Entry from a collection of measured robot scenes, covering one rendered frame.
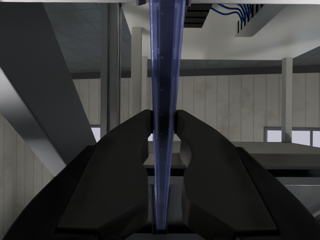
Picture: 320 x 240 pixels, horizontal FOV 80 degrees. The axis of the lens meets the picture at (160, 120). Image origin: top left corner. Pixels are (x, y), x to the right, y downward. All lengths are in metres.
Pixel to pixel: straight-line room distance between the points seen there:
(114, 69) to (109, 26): 0.11
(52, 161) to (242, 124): 3.47
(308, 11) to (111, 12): 0.50
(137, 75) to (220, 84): 3.02
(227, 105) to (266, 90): 0.68
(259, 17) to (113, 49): 0.35
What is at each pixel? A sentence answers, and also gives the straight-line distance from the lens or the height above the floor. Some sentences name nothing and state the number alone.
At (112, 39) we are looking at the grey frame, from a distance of 0.50.
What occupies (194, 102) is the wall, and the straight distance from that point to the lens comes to 3.49.
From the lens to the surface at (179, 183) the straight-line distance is 0.23.
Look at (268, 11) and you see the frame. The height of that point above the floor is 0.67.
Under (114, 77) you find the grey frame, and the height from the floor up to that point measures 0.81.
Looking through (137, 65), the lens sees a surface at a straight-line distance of 0.61.
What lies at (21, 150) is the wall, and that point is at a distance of 4.92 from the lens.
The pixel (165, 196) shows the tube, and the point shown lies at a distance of 0.22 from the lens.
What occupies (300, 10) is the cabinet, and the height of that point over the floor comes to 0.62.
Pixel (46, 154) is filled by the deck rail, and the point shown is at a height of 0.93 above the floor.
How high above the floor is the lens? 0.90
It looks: level
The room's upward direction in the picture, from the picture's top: 180 degrees counter-clockwise
